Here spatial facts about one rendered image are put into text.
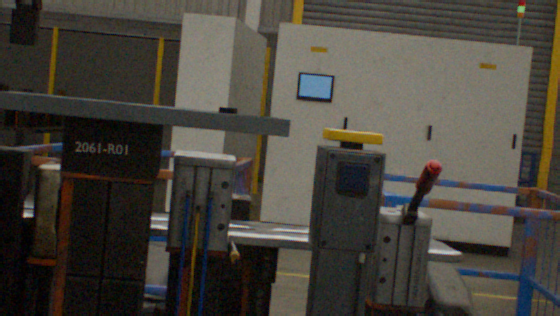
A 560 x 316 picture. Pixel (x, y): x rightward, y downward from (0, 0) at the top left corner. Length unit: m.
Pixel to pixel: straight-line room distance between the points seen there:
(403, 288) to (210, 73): 7.97
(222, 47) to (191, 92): 0.52
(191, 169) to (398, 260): 0.28
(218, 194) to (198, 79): 7.98
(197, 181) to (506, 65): 8.17
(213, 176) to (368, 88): 7.95
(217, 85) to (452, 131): 2.27
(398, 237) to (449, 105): 7.97
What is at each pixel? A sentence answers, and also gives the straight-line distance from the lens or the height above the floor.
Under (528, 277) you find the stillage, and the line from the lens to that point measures 4.29.
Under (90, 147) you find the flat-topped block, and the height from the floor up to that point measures 1.12.
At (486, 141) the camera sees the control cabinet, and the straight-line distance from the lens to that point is 9.23.
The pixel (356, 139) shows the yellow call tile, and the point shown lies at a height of 1.15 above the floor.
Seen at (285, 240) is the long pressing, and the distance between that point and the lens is 1.31.
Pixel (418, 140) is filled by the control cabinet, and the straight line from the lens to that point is 9.14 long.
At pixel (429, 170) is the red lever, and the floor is 1.12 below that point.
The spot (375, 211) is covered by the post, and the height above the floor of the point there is 1.08.
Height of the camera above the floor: 1.18
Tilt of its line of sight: 3 degrees down
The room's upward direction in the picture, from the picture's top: 6 degrees clockwise
